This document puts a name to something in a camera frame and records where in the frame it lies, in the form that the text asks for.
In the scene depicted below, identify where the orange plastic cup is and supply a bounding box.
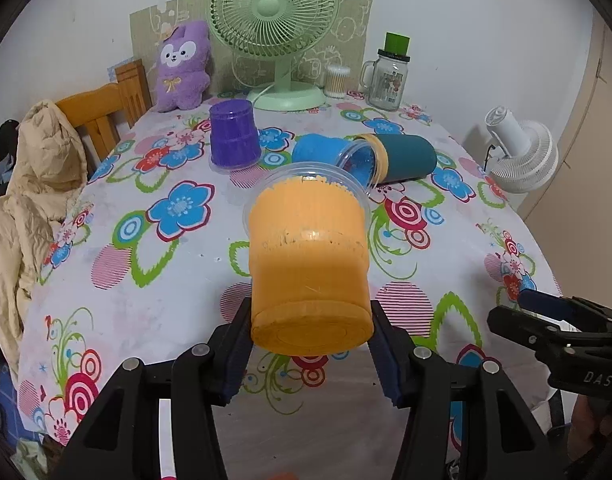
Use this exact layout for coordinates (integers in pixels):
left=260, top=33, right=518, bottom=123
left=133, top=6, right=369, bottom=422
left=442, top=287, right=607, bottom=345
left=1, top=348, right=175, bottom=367
left=244, top=162, right=373, bottom=356

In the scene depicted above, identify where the teal cup yellow rim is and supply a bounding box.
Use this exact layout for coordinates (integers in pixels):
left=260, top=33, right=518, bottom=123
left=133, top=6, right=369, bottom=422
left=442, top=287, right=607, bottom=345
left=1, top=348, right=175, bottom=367
left=353, top=133, right=437, bottom=185

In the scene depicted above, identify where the blue plastic cup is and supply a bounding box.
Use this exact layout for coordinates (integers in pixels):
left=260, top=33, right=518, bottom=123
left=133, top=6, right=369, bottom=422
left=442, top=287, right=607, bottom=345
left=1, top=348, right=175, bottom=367
left=292, top=133, right=378, bottom=195

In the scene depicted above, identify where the purple plastic cup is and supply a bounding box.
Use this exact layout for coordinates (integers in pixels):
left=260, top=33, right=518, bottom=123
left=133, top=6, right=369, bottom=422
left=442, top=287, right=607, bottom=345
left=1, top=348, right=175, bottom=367
left=210, top=99, right=262, bottom=170

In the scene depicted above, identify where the person's hand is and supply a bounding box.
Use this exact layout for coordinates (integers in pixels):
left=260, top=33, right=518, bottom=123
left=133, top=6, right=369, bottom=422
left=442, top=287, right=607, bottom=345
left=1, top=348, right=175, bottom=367
left=566, top=394, right=612, bottom=480

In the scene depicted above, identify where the blue checkered bedding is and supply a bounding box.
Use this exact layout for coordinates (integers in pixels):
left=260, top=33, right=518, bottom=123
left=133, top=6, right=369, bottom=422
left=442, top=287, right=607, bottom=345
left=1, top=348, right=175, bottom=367
left=0, top=363, right=44, bottom=479

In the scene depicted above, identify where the white small fan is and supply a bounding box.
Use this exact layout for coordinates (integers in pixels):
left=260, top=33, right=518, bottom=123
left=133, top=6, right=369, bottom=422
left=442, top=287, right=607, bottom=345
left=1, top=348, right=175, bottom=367
left=484, top=106, right=559, bottom=194

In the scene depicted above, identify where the floral tablecloth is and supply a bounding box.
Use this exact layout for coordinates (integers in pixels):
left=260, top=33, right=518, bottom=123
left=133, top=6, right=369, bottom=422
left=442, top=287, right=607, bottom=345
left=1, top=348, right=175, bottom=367
left=16, top=93, right=559, bottom=479

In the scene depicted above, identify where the beige puffer jacket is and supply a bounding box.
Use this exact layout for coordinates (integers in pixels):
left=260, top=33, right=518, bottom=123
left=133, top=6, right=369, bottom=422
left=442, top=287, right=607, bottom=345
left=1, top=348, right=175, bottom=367
left=0, top=100, right=87, bottom=377

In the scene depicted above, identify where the glass mason jar mug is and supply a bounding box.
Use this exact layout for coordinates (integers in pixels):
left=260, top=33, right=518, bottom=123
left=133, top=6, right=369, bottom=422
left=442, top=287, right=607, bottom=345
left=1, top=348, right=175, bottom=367
left=359, top=49, right=410, bottom=112

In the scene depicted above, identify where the black clothing pile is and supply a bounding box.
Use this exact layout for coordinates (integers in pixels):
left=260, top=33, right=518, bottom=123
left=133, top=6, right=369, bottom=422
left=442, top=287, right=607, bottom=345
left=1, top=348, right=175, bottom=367
left=0, top=119, right=20, bottom=196

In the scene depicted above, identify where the wooden chair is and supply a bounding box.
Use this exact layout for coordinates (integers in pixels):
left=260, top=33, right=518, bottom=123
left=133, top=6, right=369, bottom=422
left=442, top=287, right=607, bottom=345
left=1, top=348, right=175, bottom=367
left=56, top=60, right=152, bottom=160

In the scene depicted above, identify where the green box on jar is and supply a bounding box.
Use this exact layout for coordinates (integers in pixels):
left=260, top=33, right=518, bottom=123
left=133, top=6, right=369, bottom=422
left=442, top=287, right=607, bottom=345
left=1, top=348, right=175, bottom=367
left=383, top=32, right=410, bottom=56

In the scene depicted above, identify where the cotton swab container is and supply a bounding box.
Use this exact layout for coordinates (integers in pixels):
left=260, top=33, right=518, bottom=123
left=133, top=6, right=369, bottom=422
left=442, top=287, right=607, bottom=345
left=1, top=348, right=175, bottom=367
left=323, top=64, right=350, bottom=99

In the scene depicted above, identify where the purple plush bunny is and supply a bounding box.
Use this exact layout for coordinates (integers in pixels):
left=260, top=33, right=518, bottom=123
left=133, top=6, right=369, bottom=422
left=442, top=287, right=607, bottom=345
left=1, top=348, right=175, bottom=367
left=155, top=21, right=210, bottom=113

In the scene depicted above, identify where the green desk fan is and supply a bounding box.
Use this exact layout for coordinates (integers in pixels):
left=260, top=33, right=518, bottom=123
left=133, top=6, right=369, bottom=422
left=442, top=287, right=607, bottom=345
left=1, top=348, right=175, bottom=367
left=207, top=0, right=338, bottom=112

